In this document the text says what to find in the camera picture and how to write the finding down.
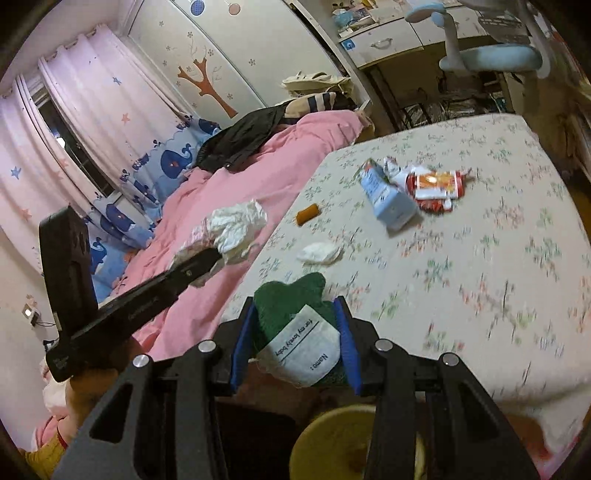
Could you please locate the striped pillow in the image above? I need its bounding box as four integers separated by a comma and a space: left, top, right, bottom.
284, 91, 356, 121

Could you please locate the floral tablecloth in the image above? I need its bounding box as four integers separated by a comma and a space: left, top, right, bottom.
217, 113, 591, 444

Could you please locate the pink blanket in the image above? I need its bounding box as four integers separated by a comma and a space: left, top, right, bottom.
92, 111, 365, 365

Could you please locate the beige canvas bag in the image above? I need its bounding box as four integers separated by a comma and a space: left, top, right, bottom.
281, 71, 352, 95

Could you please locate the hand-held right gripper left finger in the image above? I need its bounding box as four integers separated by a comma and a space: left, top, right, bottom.
53, 298, 259, 480

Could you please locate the white desk with drawers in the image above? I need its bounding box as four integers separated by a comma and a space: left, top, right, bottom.
332, 0, 522, 70

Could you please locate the small crumpled white tissue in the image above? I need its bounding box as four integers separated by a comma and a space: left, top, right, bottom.
295, 242, 345, 267

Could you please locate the yellow plastic bin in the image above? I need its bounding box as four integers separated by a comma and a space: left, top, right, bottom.
290, 405, 428, 480

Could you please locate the white wardrobe with tree sticker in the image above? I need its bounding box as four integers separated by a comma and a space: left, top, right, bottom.
127, 0, 361, 134

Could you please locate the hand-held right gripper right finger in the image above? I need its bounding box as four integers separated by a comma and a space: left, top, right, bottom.
333, 296, 541, 480

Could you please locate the pink whale print curtain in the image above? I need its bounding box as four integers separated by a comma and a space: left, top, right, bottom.
0, 34, 222, 296

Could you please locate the blue grey desk chair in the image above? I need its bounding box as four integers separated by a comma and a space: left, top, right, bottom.
405, 0, 552, 79

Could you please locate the window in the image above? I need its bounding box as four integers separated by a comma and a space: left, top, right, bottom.
18, 78, 121, 199

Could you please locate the crumpled white paper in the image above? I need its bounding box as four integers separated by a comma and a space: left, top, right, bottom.
381, 157, 419, 185

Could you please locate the large white tissue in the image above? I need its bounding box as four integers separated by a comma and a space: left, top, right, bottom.
173, 198, 269, 287

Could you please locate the blue white carton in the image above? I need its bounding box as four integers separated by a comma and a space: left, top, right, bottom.
360, 159, 419, 232

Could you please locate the green sock with white label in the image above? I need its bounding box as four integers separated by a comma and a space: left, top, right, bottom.
252, 272, 352, 388

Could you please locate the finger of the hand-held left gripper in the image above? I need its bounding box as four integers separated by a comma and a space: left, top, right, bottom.
161, 248, 223, 296

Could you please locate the red snack wrapper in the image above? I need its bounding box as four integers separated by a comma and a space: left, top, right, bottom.
405, 168, 467, 215

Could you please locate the black jacket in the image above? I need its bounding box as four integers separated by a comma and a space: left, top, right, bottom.
196, 108, 301, 174

